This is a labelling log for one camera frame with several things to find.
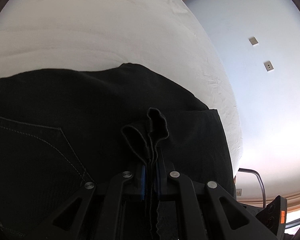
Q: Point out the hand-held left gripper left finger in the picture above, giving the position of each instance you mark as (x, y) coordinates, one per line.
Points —
(143, 183)

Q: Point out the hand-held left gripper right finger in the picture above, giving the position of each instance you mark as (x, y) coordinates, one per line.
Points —
(160, 181)

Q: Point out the black pants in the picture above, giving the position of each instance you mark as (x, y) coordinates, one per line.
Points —
(65, 105)

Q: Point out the white sheet covered table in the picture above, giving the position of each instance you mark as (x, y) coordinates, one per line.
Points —
(90, 30)

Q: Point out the metal tube frame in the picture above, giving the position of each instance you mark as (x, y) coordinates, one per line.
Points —
(258, 180)

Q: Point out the low wall socket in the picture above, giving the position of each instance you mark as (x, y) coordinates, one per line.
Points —
(238, 192)

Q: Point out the square wall socket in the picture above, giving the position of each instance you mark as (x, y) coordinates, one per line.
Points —
(268, 66)
(253, 40)

